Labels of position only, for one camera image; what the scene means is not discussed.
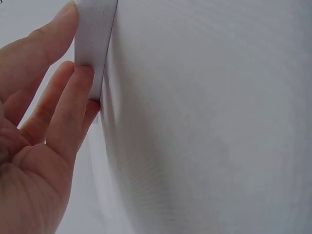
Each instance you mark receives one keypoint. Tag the person's left hand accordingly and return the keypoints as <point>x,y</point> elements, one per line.
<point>34,170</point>

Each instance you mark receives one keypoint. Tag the white tape roll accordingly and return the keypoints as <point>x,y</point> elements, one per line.
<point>93,36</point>

